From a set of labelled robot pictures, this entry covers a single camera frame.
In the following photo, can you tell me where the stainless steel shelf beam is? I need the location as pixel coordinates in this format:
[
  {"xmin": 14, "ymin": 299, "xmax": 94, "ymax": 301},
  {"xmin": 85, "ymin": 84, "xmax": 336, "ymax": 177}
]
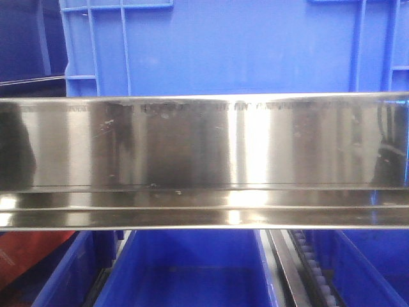
[{"xmin": 1, "ymin": 92, "xmax": 408, "ymax": 230}]

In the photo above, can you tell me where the blue bin lower centre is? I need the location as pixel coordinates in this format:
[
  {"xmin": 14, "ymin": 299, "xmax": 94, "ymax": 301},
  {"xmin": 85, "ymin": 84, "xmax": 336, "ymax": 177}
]
[{"xmin": 95, "ymin": 230, "xmax": 278, "ymax": 306}]

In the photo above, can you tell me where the blue bin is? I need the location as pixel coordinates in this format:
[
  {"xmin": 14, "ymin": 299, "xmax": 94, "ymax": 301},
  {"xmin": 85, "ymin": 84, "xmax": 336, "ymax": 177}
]
[
  {"xmin": 305, "ymin": 230, "xmax": 408, "ymax": 306},
  {"xmin": 95, "ymin": 230, "xmax": 278, "ymax": 306},
  {"xmin": 33, "ymin": 230, "xmax": 123, "ymax": 306}
]

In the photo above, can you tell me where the blue bin lower left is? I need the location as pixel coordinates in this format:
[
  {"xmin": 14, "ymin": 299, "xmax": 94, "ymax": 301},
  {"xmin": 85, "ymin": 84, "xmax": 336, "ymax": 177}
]
[{"xmin": 33, "ymin": 230, "xmax": 123, "ymax": 306}]

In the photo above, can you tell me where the blue bin lower right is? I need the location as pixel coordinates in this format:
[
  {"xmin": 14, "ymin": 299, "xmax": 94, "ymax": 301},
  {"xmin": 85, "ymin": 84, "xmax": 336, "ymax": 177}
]
[{"xmin": 305, "ymin": 230, "xmax": 408, "ymax": 306}]

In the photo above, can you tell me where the large blue crate upper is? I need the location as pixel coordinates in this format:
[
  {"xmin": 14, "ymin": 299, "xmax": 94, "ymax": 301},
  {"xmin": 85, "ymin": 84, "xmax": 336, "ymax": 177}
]
[{"xmin": 59, "ymin": 1, "xmax": 408, "ymax": 96}]

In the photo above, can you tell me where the dark blue crate upper left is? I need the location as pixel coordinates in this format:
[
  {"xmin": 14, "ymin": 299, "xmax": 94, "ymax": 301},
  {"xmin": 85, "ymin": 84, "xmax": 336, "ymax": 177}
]
[{"xmin": 1, "ymin": 1, "xmax": 67, "ymax": 82}]

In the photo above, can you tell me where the red object lower left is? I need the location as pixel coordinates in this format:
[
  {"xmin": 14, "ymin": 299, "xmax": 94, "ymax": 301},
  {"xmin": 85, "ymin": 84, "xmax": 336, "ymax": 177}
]
[{"xmin": 1, "ymin": 231, "xmax": 74, "ymax": 289}]

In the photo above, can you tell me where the metal roller rail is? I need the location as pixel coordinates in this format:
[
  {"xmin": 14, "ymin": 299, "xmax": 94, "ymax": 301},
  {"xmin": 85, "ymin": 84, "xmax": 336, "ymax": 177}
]
[{"xmin": 263, "ymin": 230, "xmax": 344, "ymax": 306}]

